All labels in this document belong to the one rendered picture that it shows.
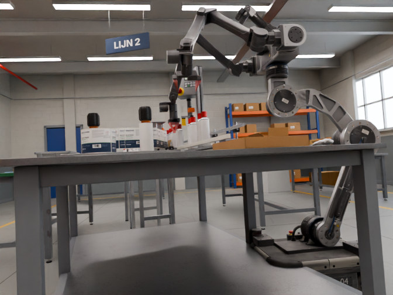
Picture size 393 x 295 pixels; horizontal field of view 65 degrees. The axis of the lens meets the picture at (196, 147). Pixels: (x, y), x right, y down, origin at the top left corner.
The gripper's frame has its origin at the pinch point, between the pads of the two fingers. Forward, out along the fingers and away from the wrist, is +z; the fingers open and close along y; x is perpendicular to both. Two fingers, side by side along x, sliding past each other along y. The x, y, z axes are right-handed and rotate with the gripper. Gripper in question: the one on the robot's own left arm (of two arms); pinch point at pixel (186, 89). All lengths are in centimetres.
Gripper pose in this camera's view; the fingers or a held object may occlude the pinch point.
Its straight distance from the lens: 164.5
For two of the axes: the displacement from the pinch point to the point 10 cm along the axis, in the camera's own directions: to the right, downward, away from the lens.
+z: -0.3, 8.1, 5.9
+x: 1.6, 5.9, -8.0
